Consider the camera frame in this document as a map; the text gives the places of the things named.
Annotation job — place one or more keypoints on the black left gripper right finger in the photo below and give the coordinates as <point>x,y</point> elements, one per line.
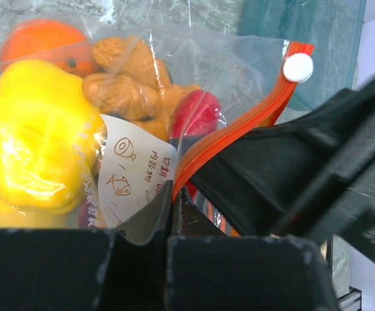
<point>207,270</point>

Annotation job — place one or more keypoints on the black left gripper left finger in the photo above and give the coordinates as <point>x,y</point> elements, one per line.
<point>88,269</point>

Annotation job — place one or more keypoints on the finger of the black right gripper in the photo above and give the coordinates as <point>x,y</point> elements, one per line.
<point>255,180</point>

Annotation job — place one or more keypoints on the red fake chili pepper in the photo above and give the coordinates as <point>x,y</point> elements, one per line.
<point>197,114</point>

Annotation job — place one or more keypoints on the clear zip top bag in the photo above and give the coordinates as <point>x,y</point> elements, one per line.
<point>253,79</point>

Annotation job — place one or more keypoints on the purple fake onion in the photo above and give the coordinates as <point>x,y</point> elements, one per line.
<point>88,216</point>

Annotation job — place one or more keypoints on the yellow fake bell pepper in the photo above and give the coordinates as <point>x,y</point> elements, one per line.
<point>49,141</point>

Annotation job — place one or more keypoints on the tan fake ginger root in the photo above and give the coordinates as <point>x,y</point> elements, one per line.
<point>134,84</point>

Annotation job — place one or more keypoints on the orange fake fruit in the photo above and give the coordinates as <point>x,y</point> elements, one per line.
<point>51,40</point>

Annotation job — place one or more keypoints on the teal transparent plastic bin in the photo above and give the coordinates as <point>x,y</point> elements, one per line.
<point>329,31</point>

